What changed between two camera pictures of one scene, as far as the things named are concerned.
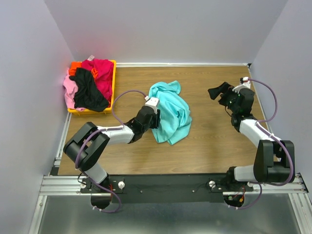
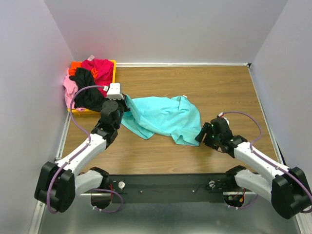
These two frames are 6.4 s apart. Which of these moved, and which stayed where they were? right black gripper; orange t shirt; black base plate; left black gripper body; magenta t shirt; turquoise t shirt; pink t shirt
Moved: left black gripper body; turquoise t shirt; right black gripper
Stayed: pink t shirt; black base plate; magenta t shirt; orange t shirt
